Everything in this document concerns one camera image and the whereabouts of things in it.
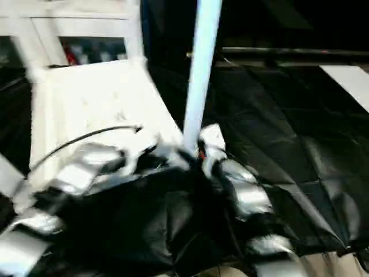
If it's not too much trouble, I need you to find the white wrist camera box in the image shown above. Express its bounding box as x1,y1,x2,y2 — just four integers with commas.
119,137,163,174
198,123,229,174

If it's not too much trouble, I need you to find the white plastic table top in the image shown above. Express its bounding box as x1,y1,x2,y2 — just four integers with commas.
27,57,190,203

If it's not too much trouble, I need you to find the white flat board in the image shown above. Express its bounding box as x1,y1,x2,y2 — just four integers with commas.
318,65,369,114

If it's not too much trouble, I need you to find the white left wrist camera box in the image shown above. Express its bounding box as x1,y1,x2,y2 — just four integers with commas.
119,137,163,174

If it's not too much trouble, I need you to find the black backdrop cloth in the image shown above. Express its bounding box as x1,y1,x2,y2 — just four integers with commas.
141,0,369,66

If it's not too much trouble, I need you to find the white plastic table leg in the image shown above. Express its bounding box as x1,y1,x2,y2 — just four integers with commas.
8,16,46,85
181,0,224,159
0,152,33,212
123,0,148,68

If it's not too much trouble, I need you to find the white glass-door cabinet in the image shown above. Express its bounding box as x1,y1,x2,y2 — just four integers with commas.
0,0,142,68

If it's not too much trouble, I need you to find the metal rod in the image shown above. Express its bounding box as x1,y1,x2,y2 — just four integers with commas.
221,47,369,59

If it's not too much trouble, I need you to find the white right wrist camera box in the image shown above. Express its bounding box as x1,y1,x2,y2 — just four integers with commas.
198,123,229,174

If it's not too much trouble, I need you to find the black plastic sheet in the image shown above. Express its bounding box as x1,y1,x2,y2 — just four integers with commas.
0,60,369,277

